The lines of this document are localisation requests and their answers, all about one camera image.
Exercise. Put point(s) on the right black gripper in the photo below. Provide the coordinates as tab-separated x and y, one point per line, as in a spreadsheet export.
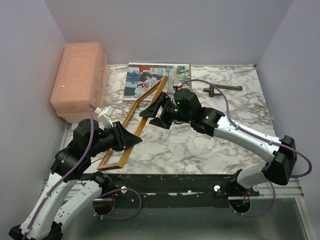
164	100

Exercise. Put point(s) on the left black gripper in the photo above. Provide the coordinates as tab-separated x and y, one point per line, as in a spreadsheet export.
125	139

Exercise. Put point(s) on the brown wooden picture frame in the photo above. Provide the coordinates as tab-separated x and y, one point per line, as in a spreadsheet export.
157	89

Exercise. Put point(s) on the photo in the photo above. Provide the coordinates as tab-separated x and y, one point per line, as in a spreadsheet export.
142	76

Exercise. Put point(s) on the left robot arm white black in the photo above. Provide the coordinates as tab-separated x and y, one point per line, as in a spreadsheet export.
52	214

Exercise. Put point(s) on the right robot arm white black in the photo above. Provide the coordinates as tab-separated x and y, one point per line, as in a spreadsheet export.
277	154

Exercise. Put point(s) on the pink plastic storage box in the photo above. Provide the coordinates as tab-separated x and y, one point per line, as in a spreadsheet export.
81	80

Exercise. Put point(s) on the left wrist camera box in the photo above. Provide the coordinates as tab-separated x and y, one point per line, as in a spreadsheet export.
104	116

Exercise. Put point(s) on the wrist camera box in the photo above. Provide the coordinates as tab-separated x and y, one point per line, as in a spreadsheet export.
177	86
104	116

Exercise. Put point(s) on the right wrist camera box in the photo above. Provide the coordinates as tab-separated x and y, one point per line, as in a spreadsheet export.
177	86

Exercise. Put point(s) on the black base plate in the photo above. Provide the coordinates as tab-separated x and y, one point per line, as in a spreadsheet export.
173	190

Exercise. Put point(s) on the aluminium rail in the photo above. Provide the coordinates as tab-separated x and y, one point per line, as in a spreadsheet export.
292	190

